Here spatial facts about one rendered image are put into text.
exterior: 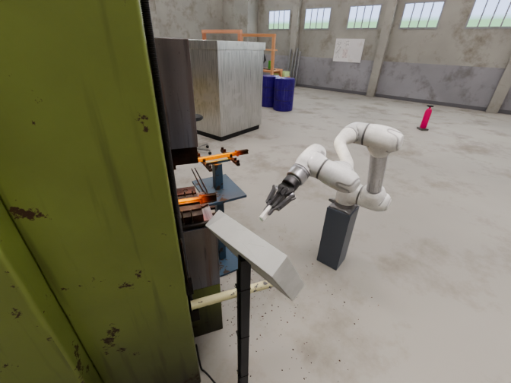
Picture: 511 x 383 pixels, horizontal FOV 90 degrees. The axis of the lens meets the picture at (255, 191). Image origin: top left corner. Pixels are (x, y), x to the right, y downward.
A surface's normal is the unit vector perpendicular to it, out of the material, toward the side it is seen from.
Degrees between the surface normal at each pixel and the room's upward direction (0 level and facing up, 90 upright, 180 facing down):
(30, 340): 90
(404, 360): 0
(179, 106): 90
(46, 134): 90
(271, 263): 30
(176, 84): 90
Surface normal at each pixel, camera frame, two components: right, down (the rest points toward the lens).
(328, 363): 0.03, -0.87
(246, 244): -0.33, -0.58
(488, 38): -0.64, 0.37
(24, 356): 0.33, 0.48
